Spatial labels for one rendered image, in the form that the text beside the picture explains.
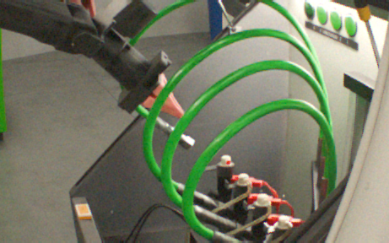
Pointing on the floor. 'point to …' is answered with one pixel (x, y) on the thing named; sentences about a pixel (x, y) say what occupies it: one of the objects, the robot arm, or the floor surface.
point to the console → (381, 146)
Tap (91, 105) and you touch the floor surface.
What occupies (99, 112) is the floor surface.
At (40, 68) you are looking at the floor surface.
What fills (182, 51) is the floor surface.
